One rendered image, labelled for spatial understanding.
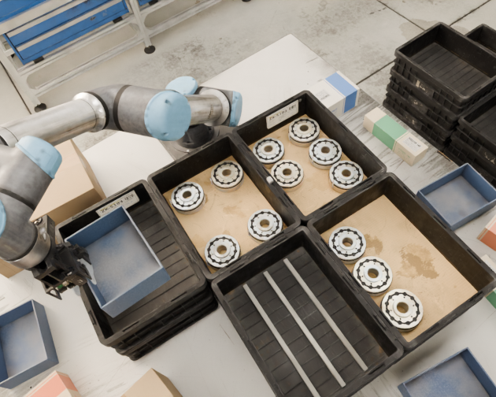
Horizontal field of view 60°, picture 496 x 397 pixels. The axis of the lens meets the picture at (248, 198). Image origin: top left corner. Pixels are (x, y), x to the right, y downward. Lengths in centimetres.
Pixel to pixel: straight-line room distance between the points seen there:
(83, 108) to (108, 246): 33
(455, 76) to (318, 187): 109
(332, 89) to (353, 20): 165
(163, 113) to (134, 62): 220
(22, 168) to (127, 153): 98
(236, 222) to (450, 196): 71
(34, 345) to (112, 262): 53
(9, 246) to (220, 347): 74
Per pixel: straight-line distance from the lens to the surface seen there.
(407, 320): 119
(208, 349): 133
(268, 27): 323
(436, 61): 229
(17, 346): 154
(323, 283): 122
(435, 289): 127
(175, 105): 104
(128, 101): 106
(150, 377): 118
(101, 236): 111
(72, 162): 151
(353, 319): 120
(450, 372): 135
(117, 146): 176
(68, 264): 88
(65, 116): 100
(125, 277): 104
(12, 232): 76
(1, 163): 79
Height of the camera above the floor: 198
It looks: 59 degrees down
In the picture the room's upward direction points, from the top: 11 degrees counter-clockwise
